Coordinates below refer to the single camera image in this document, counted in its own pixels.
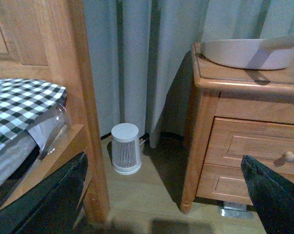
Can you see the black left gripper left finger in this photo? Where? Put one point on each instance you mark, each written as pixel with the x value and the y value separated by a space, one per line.
pixel 52 206

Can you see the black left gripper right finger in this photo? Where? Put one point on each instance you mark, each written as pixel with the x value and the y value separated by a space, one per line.
pixel 272 196

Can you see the metal floor bracket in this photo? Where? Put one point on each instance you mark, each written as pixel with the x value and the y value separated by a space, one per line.
pixel 236 210

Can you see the wooden nightstand with drawers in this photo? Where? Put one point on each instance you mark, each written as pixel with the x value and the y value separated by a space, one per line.
pixel 232 113

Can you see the black white checkered bedsheet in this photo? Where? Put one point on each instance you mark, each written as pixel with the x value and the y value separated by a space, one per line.
pixel 22 101

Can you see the beige plastic dustpan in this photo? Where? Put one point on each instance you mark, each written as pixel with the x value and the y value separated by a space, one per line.
pixel 254 54

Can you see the round wooden drawer knob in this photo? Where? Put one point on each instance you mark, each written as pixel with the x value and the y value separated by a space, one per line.
pixel 286 157

